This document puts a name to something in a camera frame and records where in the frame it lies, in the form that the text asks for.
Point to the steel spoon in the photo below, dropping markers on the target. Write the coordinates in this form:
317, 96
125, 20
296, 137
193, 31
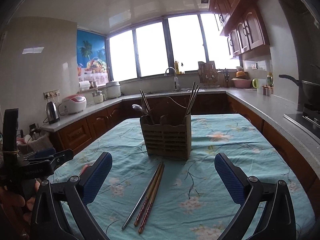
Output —
142, 110

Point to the wall power socket strip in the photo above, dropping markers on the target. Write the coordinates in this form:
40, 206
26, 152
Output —
51, 94

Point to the person left hand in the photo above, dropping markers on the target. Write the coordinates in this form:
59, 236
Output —
18, 212

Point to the wooden utensil holder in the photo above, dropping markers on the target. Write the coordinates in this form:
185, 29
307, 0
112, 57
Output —
166, 140

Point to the upper wooden cabinets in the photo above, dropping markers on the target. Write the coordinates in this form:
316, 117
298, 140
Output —
242, 23

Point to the crossing brown chopstick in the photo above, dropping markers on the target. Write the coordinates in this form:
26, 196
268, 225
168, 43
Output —
147, 107

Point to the tropical fruit poster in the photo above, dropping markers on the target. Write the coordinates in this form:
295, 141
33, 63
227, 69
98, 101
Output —
91, 57

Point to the red patterned chopstick one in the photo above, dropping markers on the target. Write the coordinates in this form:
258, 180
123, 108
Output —
148, 195

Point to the green mug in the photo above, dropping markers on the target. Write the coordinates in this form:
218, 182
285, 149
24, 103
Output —
255, 83

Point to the spice jar rack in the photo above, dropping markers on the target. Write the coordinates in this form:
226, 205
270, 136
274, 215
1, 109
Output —
268, 87

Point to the red white rice cooker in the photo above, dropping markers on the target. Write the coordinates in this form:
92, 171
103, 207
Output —
73, 104

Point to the black wok with handle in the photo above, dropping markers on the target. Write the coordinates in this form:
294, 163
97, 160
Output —
310, 89

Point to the yellow oil bottle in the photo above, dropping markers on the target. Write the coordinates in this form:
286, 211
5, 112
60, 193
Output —
176, 67

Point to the kitchen sink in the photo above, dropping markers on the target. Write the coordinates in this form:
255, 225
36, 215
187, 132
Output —
182, 90

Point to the red patterned chopstick two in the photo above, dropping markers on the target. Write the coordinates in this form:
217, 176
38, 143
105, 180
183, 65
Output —
151, 200

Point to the wooden dish rack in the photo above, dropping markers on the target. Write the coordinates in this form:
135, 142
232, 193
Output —
208, 74

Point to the gas stove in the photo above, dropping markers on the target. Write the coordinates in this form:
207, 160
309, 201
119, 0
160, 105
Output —
308, 120

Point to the pink plastic basin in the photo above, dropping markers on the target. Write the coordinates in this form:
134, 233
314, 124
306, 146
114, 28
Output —
242, 83

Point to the red white peeler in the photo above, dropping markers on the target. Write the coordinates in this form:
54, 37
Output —
83, 169

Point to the steel electric kettle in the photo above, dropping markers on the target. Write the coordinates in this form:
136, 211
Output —
52, 113

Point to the steel chopstick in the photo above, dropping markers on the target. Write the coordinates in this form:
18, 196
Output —
196, 90
140, 199

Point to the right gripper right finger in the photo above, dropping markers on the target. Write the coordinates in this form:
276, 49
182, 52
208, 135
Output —
277, 220

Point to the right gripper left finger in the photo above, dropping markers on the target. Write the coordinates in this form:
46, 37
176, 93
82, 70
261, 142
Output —
48, 220

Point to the paper towel roll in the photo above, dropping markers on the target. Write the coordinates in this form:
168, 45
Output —
84, 85

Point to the floral teal tablecloth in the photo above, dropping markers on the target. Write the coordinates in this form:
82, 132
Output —
192, 201

